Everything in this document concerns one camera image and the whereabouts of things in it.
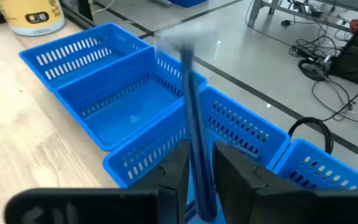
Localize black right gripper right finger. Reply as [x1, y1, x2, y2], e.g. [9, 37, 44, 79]
[212, 141, 358, 224]

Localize yellow wipes canister white lid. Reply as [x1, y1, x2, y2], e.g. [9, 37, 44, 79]
[0, 0, 67, 37]

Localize blue floor bin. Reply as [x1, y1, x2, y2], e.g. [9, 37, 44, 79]
[168, 0, 208, 9]

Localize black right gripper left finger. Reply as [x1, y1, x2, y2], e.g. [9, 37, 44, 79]
[4, 139, 191, 224]

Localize grey metal table legs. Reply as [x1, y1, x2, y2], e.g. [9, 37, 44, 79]
[247, 0, 354, 32]

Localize black coiled floor cable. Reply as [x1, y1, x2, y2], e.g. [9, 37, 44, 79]
[287, 116, 334, 155]

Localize blue plastic slotted basket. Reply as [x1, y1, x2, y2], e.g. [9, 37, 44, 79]
[19, 22, 150, 93]
[272, 138, 358, 192]
[103, 86, 291, 224]
[54, 46, 208, 152]

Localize black floor cable tangle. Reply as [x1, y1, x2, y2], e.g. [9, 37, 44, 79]
[244, 0, 358, 124]

